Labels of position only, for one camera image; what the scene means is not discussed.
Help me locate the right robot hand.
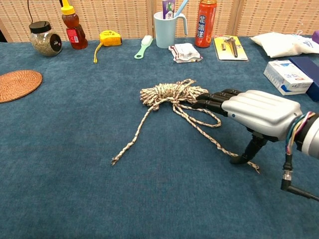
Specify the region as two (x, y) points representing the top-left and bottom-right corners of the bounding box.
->
(191, 89), (304, 165)

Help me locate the braided beige rope bundle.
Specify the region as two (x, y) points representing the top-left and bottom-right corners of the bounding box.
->
(111, 79), (260, 174)

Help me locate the white blue carton box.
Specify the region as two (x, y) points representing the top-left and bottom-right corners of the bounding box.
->
(263, 59), (314, 96)

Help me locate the dark blue long box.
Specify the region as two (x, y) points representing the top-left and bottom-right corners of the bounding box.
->
(289, 56), (319, 103)

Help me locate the white plastic bag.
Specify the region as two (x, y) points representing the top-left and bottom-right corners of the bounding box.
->
(249, 31), (319, 58)

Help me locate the razor in yellow package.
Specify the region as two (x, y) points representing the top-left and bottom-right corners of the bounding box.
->
(213, 35), (249, 62)

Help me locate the white snack packet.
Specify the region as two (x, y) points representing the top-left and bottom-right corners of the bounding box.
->
(168, 42), (203, 64)

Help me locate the orange soda can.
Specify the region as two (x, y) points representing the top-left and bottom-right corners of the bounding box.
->
(194, 0), (217, 48)

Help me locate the light blue cup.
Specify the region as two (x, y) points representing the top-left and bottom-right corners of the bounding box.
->
(153, 11), (188, 49)

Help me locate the blue toothbrush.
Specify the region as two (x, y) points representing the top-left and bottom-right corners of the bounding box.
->
(173, 0), (189, 18)

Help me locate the mint green brush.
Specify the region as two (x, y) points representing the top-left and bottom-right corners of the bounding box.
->
(134, 34), (154, 60)

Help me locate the toothpaste tube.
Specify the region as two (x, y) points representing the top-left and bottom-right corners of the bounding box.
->
(162, 0), (176, 19)

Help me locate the yellow tape measure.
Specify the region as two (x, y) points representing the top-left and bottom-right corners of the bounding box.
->
(93, 30), (123, 64)

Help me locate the bamboo folding screen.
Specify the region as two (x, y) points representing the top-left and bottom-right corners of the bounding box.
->
(0, 0), (319, 43)

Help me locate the honey bottle yellow cap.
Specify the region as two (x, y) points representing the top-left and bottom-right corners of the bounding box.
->
(61, 0), (89, 50)

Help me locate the blue felt table cover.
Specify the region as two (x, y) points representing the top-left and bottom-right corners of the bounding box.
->
(0, 36), (319, 239)

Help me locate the glass jar black lid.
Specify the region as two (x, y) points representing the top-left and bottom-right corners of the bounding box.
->
(28, 21), (63, 57)

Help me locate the round woven coaster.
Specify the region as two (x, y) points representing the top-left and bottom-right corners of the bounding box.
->
(0, 70), (43, 104)

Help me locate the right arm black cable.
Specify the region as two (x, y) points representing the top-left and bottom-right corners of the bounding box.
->
(281, 154), (319, 202)

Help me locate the thin black hanging cable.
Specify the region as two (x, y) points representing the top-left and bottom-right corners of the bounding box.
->
(26, 0), (34, 23)

